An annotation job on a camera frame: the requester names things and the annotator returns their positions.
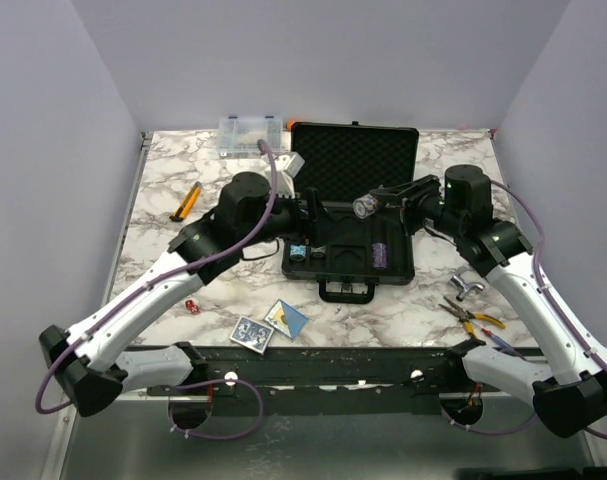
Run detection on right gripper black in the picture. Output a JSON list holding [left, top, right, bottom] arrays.
[[370, 175, 465, 238]]

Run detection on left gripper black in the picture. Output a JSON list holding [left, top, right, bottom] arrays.
[[240, 185, 347, 248]]

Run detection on blue tan 10 chip stack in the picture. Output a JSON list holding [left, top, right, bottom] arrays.
[[352, 194, 380, 219]]

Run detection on purple 500 chip stack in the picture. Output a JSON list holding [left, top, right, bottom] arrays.
[[372, 242, 388, 270]]

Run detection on ace of spades card deck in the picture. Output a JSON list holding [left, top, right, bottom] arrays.
[[263, 299, 308, 340]]

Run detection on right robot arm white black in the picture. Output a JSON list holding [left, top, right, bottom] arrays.
[[363, 164, 607, 438]]

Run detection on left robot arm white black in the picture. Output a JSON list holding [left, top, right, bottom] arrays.
[[39, 172, 322, 417]]

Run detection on black poker set case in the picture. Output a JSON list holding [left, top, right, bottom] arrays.
[[281, 122, 419, 305]]

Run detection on dark green chip stack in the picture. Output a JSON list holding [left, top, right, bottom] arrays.
[[310, 246, 326, 259]]

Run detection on light blue chip stack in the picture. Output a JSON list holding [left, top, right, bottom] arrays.
[[289, 244, 307, 262]]

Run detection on silver metal clamp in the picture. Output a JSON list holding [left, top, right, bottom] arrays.
[[449, 266, 486, 302]]

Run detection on clear plastic organizer box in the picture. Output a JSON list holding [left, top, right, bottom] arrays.
[[216, 116, 283, 159]]

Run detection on yellow black utility knife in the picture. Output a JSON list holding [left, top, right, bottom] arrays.
[[169, 181, 202, 223]]

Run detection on blue back card deck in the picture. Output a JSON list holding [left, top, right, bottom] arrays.
[[229, 316, 274, 355]]

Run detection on red dice pair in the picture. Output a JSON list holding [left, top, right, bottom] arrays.
[[185, 299, 200, 315]]

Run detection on red blue screwdriver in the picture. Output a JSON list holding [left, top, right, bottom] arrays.
[[481, 328, 513, 351]]

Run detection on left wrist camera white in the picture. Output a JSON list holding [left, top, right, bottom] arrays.
[[263, 152, 305, 198]]

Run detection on yellow handled pliers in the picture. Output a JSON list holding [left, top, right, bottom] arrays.
[[440, 296, 506, 339]]

